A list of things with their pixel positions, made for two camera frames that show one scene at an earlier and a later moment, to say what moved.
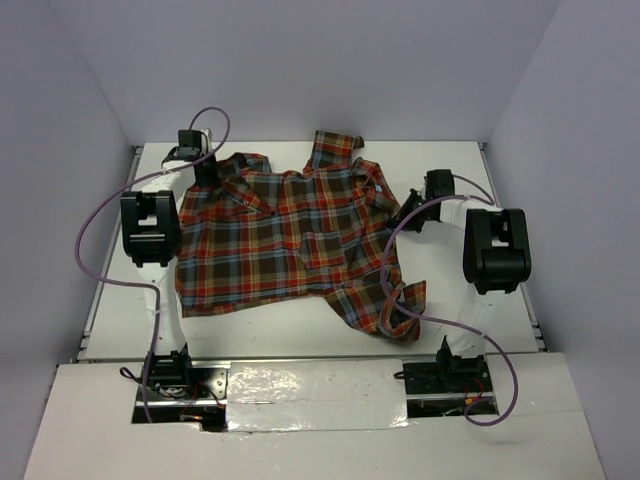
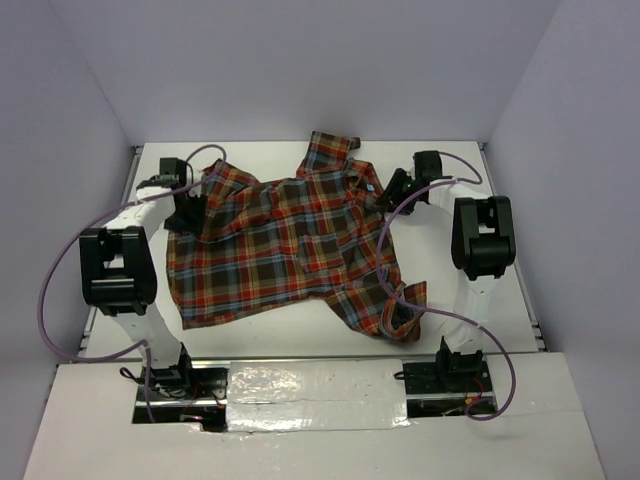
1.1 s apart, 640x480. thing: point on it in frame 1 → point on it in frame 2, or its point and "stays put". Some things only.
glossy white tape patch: (316, 395) stays put
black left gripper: (212, 179) → (194, 221)
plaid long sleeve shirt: (252, 231) stays put
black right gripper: (406, 209) → (394, 189)
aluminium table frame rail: (492, 173) stays put
